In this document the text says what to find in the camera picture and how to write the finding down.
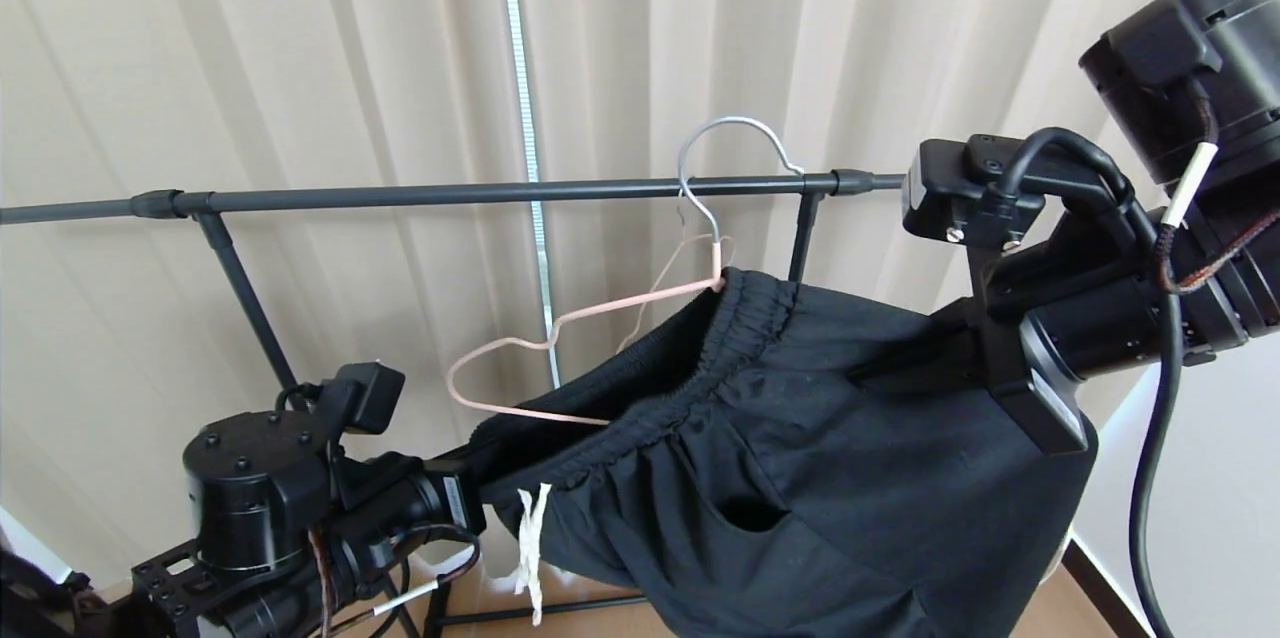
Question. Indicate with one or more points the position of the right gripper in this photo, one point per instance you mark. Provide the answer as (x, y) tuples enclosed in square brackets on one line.
[(1090, 328)]

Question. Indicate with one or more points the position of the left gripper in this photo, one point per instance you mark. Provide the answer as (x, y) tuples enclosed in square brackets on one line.
[(445, 508)]

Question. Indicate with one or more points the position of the black shorts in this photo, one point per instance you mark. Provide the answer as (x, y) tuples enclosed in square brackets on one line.
[(850, 498)]

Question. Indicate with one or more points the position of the pink clothes hanger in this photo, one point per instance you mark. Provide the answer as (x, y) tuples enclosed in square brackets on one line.
[(716, 258), (662, 283)]

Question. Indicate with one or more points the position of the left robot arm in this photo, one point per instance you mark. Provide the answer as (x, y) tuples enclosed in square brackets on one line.
[(250, 488)]

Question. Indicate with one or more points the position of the black clothes rack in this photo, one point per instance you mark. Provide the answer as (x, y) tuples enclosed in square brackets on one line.
[(400, 195)]

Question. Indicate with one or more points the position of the beige curtain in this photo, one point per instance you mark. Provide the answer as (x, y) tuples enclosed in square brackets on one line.
[(300, 48)]

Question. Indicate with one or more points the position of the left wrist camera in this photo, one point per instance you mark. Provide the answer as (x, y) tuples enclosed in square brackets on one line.
[(365, 398)]

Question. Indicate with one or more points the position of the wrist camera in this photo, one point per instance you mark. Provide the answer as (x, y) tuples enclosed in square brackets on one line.
[(365, 398), (960, 188)]

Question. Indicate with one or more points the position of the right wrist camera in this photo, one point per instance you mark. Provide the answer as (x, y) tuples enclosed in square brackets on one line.
[(960, 188)]

